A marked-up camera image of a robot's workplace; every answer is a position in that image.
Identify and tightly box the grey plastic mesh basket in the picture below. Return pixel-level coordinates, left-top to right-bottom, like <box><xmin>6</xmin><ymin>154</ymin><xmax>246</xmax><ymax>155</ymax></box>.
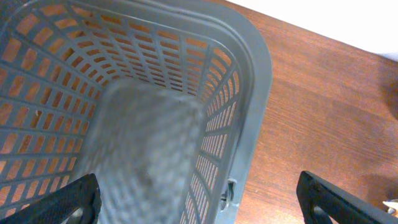
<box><xmin>1</xmin><ymin>0</ymin><xmax>272</xmax><ymax>223</ymax></box>

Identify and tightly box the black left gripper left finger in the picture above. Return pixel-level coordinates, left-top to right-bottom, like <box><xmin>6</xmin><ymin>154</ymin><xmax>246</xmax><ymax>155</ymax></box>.
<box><xmin>1</xmin><ymin>174</ymin><xmax>102</xmax><ymax>224</ymax></box>

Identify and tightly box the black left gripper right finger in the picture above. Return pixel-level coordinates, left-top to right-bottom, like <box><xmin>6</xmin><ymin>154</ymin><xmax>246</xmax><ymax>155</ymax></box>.
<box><xmin>296</xmin><ymin>170</ymin><xmax>397</xmax><ymax>224</ymax></box>

